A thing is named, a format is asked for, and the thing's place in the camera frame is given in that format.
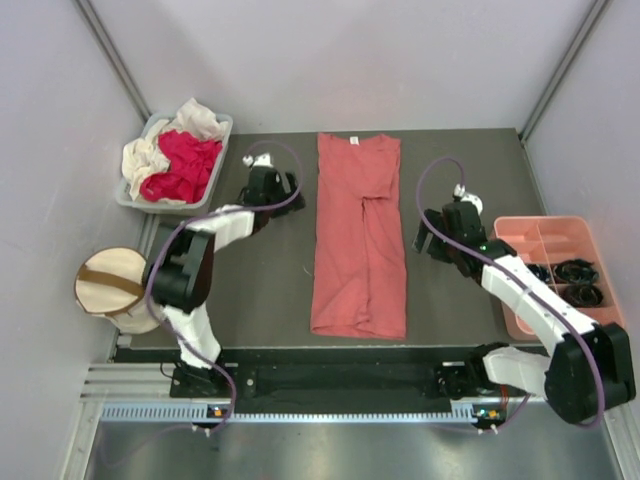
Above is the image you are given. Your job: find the salmon pink t-shirt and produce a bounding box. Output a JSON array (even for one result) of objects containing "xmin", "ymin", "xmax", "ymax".
[{"xmin": 310, "ymin": 133, "xmax": 407, "ymax": 340}]

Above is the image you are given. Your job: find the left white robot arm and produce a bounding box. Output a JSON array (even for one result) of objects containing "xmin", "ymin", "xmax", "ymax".
[{"xmin": 143, "ymin": 166, "xmax": 305, "ymax": 398}]

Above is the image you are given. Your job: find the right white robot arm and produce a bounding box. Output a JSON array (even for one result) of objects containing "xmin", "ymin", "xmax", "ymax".
[{"xmin": 414, "ymin": 199, "xmax": 637, "ymax": 427}]

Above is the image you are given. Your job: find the magenta t-shirt in bin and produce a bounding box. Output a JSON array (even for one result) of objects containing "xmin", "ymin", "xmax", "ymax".
[{"xmin": 140, "ymin": 130, "xmax": 223, "ymax": 204}]

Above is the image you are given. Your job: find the pink divided organizer tray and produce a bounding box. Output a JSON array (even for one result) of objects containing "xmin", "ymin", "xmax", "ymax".
[{"xmin": 492, "ymin": 216, "xmax": 625, "ymax": 326}]

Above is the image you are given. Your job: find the blue patterned coiled item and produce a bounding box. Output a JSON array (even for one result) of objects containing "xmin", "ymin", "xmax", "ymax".
[{"xmin": 527, "ymin": 264, "xmax": 551, "ymax": 284}]

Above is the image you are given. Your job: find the dark coiled item back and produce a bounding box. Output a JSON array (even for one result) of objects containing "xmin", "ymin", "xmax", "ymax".
[{"xmin": 553, "ymin": 258, "xmax": 599, "ymax": 284}]

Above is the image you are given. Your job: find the dark coiled item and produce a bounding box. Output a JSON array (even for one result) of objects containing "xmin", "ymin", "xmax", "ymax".
[
  {"xmin": 561, "ymin": 284, "xmax": 604, "ymax": 308},
  {"xmin": 553, "ymin": 258, "xmax": 599, "ymax": 284}
]

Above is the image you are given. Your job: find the cream t-shirt in bin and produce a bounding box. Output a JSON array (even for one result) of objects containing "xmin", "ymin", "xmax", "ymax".
[{"xmin": 121, "ymin": 98, "xmax": 227, "ymax": 209}]

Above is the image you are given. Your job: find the dark coiled item front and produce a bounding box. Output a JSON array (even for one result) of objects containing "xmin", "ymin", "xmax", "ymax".
[{"xmin": 561, "ymin": 284, "xmax": 604, "ymax": 308}]

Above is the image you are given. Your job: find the grey plastic laundry bin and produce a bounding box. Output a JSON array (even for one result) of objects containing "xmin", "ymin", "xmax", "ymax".
[{"xmin": 115, "ymin": 112, "xmax": 234, "ymax": 218}]

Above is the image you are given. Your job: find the round cream fabric basket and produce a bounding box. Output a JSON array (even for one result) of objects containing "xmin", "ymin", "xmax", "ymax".
[{"xmin": 74, "ymin": 247, "xmax": 159, "ymax": 335}]

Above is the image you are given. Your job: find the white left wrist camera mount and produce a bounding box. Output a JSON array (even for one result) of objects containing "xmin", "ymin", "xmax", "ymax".
[{"xmin": 242, "ymin": 153, "xmax": 274, "ymax": 171}]

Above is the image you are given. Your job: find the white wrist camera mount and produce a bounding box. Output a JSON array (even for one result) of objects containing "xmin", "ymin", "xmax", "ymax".
[
  {"xmin": 242, "ymin": 153, "xmax": 274, "ymax": 171},
  {"xmin": 453, "ymin": 184, "xmax": 484, "ymax": 214}
]

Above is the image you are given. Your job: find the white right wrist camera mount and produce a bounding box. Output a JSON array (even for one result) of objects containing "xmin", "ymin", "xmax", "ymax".
[{"xmin": 453, "ymin": 184, "xmax": 484, "ymax": 214}]

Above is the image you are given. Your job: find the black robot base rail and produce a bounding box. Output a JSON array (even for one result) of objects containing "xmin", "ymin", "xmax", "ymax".
[{"xmin": 170, "ymin": 347, "xmax": 502, "ymax": 413}]

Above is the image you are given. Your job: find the slotted cable duct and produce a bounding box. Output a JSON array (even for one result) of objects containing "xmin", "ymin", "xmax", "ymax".
[{"xmin": 100, "ymin": 403, "xmax": 505, "ymax": 424}]

